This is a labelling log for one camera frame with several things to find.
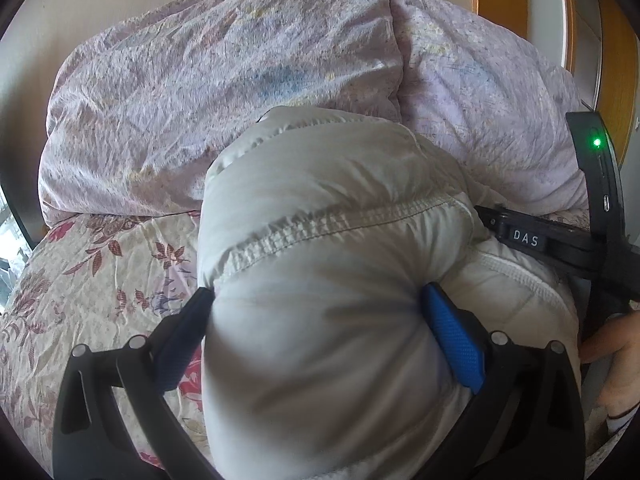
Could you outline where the beige quilted down jacket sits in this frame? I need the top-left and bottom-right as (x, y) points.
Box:
(198, 107), (578, 479)

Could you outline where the person's right hand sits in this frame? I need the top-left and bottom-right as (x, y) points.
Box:
(579, 311), (640, 418)

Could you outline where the floral bedspread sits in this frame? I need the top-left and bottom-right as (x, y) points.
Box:
(1, 211), (200, 471)

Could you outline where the lilac pillow on right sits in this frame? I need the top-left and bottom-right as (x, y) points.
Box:
(390, 0), (588, 216)

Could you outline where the large lilac folded duvet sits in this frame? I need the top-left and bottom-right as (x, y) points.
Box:
(38, 0), (402, 226)

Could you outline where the window with dark frame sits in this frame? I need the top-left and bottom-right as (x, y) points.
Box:
(0, 188), (36, 313)

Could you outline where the orange wooden wardrobe frame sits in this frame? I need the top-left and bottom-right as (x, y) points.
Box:
(472, 0), (639, 162)

